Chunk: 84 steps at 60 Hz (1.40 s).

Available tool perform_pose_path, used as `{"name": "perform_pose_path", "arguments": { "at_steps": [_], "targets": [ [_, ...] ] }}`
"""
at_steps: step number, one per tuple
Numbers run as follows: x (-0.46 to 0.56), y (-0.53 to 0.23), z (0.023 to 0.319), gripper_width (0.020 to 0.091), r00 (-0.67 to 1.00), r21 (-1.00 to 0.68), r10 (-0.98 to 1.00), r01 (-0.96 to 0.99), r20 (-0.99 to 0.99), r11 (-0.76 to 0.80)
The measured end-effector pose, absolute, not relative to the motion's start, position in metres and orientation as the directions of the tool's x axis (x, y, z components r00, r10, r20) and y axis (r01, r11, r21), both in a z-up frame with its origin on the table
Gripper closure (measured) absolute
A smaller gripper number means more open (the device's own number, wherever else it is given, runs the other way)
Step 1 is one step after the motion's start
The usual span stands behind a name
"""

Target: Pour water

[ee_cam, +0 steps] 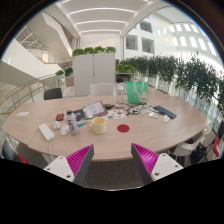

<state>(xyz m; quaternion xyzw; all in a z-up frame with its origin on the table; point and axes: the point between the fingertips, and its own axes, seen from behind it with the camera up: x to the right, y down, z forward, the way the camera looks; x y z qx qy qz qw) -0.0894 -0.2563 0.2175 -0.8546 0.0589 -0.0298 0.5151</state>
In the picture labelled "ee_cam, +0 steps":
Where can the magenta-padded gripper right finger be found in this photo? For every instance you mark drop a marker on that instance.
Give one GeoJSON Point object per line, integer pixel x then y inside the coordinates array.
{"type": "Point", "coordinates": [160, 166]}

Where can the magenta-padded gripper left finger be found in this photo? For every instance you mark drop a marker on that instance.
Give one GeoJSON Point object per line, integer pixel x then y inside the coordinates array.
{"type": "Point", "coordinates": [63, 166]}

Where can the lavender black-capped drink bottle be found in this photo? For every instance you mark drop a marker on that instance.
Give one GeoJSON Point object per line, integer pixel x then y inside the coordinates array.
{"type": "Point", "coordinates": [72, 124]}

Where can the clear plastic water bottle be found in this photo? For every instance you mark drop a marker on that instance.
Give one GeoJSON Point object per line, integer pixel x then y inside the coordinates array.
{"type": "Point", "coordinates": [119, 94]}

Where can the white chair with dark seat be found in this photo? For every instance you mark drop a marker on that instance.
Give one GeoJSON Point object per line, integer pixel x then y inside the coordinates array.
{"type": "Point", "coordinates": [190, 146]}

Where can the white power strip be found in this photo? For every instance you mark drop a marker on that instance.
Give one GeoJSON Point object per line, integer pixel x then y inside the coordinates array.
{"type": "Point", "coordinates": [46, 132]}

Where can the blue marker pen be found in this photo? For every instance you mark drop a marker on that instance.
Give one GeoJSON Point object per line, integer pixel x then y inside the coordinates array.
{"type": "Point", "coordinates": [81, 124]}

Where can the small white packet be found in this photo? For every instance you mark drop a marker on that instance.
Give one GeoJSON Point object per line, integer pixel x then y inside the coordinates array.
{"type": "Point", "coordinates": [153, 115]}
{"type": "Point", "coordinates": [165, 118]}

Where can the small black and red box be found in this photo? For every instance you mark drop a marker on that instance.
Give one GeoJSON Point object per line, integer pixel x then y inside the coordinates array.
{"type": "Point", "coordinates": [59, 116]}

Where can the flat round red coaster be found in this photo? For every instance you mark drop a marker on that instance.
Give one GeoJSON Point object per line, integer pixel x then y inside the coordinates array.
{"type": "Point", "coordinates": [123, 128]}

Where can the pale yellow mug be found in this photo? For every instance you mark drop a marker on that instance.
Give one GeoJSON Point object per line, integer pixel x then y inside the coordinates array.
{"type": "Point", "coordinates": [98, 126]}

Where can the black notebook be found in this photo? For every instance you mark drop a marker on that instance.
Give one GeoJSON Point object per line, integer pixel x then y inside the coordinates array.
{"type": "Point", "coordinates": [78, 115]}

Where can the open magazine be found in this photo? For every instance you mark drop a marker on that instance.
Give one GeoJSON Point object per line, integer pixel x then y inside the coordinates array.
{"type": "Point", "coordinates": [94, 109]}

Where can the small white paper note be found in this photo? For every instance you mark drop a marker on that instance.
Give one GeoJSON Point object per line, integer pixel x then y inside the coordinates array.
{"type": "Point", "coordinates": [22, 114]}

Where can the colourful printed leaflet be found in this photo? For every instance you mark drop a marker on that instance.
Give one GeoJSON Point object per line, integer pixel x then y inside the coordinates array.
{"type": "Point", "coordinates": [115, 115]}

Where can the black chair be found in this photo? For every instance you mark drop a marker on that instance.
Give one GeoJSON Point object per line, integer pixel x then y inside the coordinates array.
{"type": "Point", "coordinates": [53, 93]}

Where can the black power adapter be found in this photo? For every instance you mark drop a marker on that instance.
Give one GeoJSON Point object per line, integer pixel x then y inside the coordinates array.
{"type": "Point", "coordinates": [108, 106]}

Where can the green tote bag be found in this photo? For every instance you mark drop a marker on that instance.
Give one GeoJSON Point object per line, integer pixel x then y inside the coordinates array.
{"type": "Point", "coordinates": [137, 92]}

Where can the row of tall green plants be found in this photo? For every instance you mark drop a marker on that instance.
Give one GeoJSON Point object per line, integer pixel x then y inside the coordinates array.
{"type": "Point", "coordinates": [176, 73]}

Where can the potted plants by railing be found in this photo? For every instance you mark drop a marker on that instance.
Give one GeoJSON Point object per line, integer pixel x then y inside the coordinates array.
{"type": "Point", "coordinates": [64, 72]}

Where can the white cabinet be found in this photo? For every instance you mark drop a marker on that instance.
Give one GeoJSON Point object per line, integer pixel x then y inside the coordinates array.
{"type": "Point", "coordinates": [94, 74]}

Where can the green plants atop cabinet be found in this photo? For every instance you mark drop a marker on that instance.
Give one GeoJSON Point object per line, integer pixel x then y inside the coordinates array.
{"type": "Point", "coordinates": [94, 50]}

